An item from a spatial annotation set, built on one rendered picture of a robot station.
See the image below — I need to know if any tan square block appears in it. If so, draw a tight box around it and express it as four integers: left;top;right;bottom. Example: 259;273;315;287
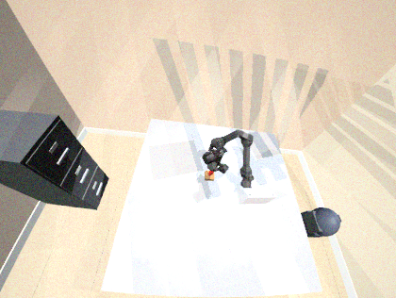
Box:
205;171;215;181

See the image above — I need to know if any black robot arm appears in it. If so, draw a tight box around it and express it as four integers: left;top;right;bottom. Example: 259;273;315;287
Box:
203;129;255;188

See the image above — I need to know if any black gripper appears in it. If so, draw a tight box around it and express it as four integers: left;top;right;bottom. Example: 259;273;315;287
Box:
215;160;229;174

